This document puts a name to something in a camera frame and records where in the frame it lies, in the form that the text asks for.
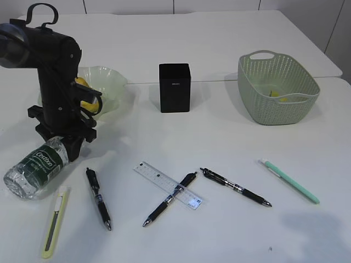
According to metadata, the pale green glass plate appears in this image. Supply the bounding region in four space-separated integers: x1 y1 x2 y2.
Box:
37 65 128 121

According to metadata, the clear plastic ruler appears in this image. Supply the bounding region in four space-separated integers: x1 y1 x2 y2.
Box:
133 162 202 210

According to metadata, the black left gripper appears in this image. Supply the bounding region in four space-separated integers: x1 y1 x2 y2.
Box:
24 27 97 162

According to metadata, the blue grey left robot arm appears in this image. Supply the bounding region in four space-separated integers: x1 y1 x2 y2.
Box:
1 19 102 162

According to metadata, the mint green pen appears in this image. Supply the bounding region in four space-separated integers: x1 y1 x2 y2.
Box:
258 159 320 204

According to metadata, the yellow-green utility knife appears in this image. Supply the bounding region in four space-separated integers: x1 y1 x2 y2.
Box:
41 186 70 260

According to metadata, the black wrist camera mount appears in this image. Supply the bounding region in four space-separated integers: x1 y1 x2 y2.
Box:
71 82 103 104

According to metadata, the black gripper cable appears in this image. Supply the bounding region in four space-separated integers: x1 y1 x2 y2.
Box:
9 2 104 129

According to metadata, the yellow pear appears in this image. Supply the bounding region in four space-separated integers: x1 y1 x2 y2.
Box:
75 77 99 113

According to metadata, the black pen under ruler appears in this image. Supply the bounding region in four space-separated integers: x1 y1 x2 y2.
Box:
143 172 197 227

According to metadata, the black pen right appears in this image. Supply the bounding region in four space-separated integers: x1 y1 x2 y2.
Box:
200 168 272 207

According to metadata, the clear plastic water bottle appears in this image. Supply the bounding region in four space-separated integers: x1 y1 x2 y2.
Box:
3 136 69 199

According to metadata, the black square pen holder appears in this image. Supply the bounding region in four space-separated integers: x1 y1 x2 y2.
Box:
158 64 191 113

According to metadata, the yellow white waste paper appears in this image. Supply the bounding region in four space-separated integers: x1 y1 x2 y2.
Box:
268 89 291 103

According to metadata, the black pen leftmost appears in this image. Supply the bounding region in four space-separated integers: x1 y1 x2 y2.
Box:
86 168 112 231

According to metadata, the green woven plastic basket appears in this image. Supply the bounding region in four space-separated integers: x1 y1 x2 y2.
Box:
237 52 320 125

